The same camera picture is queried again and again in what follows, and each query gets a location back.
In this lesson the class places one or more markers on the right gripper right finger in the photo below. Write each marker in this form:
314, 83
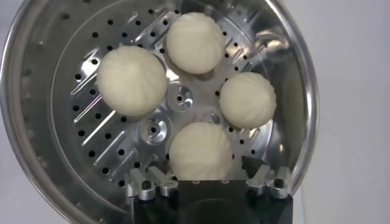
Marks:
271, 182

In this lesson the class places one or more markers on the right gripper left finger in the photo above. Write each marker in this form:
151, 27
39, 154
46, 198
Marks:
146, 188

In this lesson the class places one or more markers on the white steamed baozi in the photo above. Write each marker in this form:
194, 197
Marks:
201, 150
131, 80
247, 100
195, 42

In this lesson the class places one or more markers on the stainless steel steamer basket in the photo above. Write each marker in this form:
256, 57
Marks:
179, 99

